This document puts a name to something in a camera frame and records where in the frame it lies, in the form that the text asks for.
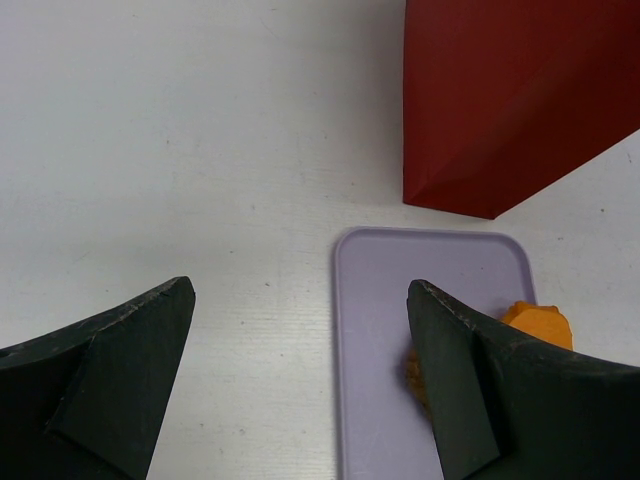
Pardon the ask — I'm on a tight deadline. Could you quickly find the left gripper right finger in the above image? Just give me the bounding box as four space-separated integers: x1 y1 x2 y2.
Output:
407 280 639 479

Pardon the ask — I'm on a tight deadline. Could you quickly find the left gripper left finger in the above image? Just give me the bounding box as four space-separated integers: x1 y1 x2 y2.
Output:
1 276 195 479

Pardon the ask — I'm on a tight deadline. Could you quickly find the orange loaf bread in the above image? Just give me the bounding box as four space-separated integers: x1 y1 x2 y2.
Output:
501 301 574 351

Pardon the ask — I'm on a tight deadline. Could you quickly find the red brown paper bag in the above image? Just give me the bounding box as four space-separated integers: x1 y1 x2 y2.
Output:
403 1 639 219

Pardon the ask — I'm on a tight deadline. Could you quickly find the brown croissant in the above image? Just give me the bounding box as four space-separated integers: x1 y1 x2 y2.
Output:
404 347 432 419

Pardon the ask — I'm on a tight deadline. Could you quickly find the lilac plastic tray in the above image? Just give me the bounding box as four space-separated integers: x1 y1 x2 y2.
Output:
333 227 536 479

